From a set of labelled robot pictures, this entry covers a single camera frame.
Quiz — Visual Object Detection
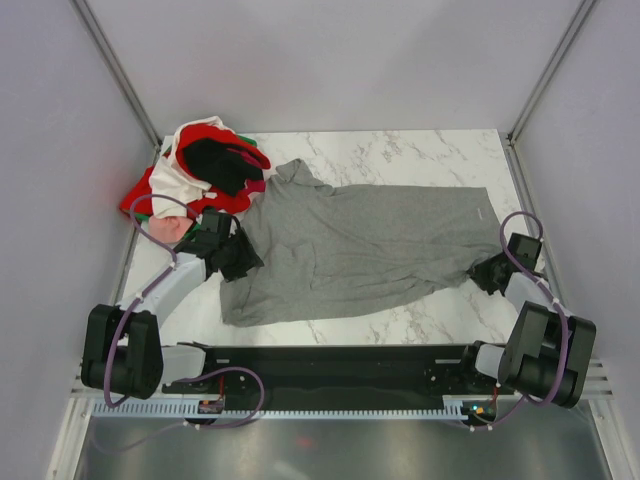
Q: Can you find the white slotted cable duct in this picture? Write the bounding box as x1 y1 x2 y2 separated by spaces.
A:
91 396 468 421

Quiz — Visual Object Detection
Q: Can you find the aluminium extrusion rail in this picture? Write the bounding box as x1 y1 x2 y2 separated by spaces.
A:
69 355 615 400

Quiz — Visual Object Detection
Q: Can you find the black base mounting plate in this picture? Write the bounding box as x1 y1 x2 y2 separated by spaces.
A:
159 343 521 412

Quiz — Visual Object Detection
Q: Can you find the pink t shirt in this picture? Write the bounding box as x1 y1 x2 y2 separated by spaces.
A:
148 216 193 244

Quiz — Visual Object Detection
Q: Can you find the grey t shirt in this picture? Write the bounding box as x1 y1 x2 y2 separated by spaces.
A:
220 160 500 327

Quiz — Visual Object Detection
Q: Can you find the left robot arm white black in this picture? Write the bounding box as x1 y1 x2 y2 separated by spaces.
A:
81 208 263 408

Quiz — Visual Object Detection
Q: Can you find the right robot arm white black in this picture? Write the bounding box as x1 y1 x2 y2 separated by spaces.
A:
457 233 596 409

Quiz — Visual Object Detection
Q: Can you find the right aluminium frame post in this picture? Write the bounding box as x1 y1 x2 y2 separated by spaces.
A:
505 0 599 146

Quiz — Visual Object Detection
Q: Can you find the black t shirt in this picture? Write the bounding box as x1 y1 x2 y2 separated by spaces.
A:
182 138 264 197

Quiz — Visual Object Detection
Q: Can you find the green t shirt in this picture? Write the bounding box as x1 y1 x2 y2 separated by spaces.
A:
134 132 261 234

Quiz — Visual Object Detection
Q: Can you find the left aluminium frame post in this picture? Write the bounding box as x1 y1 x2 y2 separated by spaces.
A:
70 0 161 148

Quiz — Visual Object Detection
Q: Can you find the red t shirt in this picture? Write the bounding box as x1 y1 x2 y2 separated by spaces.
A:
120 117 271 219

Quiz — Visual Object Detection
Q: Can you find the aluminium frame post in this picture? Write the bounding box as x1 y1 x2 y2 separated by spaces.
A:
505 0 599 146
70 0 161 148

